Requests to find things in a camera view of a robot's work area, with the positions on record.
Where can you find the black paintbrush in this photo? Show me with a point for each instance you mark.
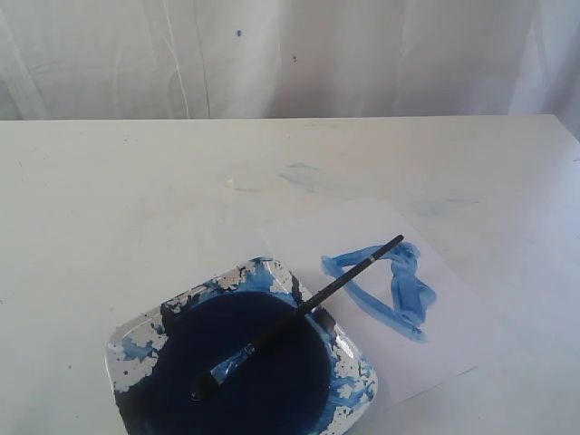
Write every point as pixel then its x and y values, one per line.
pixel 299 315

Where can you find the white square paint dish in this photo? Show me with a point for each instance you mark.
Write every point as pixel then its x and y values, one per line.
pixel 186 366

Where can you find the white paper sheet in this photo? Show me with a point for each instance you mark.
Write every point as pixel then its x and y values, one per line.
pixel 411 316

